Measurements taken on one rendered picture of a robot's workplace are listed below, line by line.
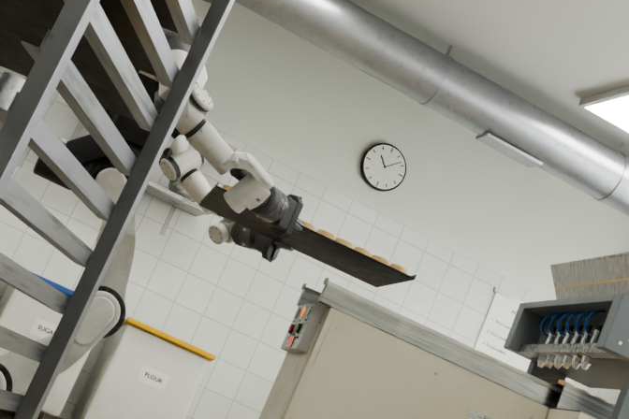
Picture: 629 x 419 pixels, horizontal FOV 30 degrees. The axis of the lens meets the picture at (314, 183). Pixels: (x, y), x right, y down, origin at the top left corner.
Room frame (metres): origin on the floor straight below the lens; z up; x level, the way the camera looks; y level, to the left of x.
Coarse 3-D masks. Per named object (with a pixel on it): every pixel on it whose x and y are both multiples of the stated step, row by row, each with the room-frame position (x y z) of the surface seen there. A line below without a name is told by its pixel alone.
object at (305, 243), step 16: (224, 192) 3.11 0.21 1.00; (208, 208) 3.46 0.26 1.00; (224, 208) 3.34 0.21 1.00; (256, 224) 3.38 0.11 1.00; (288, 240) 3.42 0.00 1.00; (304, 240) 3.30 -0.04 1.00; (320, 240) 3.20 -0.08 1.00; (320, 256) 3.45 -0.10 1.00; (336, 256) 3.34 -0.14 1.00; (352, 256) 3.23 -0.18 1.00; (368, 256) 3.15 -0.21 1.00; (352, 272) 3.48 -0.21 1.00; (368, 272) 3.37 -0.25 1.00; (384, 272) 3.26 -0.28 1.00; (400, 272) 3.16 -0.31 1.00
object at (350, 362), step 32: (320, 320) 3.22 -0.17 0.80; (352, 320) 3.18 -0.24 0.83; (320, 352) 3.18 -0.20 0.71; (352, 352) 3.19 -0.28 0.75; (384, 352) 3.20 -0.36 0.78; (416, 352) 3.21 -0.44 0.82; (288, 384) 3.28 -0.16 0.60; (320, 384) 3.18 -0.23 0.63; (352, 384) 3.19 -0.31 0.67; (384, 384) 3.20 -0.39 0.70; (416, 384) 3.22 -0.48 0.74; (448, 384) 3.23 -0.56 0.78; (480, 384) 3.24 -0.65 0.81; (288, 416) 3.18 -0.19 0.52; (320, 416) 3.19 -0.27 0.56; (352, 416) 3.20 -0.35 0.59; (384, 416) 3.21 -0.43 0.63; (416, 416) 3.22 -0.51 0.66; (448, 416) 3.23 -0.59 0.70; (480, 416) 3.25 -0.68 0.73; (512, 416) 3.26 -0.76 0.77; (544, 416) 3.27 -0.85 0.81
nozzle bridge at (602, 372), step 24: (528, 312) 3.75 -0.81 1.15; (552, 312) 3.62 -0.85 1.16; (600, 312) 3.34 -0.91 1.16; (624, 312) 3.09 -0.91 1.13; (528, 336) 3.76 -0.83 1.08; (600, 336) 3.13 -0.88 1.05; (624, 336) 3.09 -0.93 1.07; (600, 360) 3.29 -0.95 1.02; (624, 360) 3.14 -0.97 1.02; (600, 384) 3.69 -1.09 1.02; (624, 384) 3.12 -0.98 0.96; (624, 408) 3.10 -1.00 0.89
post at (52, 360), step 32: (224, 0) 2.05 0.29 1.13; (192, 64) 2.05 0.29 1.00; (160, 128) 2.05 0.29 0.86; (128, 192) 2.05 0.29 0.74; (96, 256) 2.05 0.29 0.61; (96, 288) 2.06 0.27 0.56; (64, 320) 2.05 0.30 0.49; (64, 352) 2.05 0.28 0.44; (32, 384) 2.05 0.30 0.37; (32, 416) 2.05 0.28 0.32
